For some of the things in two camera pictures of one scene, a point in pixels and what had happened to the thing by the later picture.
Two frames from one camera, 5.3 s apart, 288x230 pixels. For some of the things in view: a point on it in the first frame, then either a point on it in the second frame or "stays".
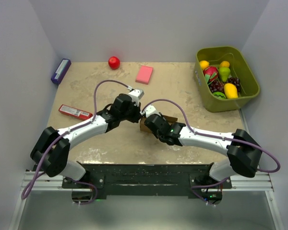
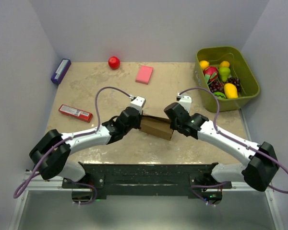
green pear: x=224 y=72 stays
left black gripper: x=137 y=110 → x=139 y=118
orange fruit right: x=224 y=63 stays
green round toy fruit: x=219 y=95 stays
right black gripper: x=162 y=117 → x=172 y=126
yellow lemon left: x=204 y=64 stays
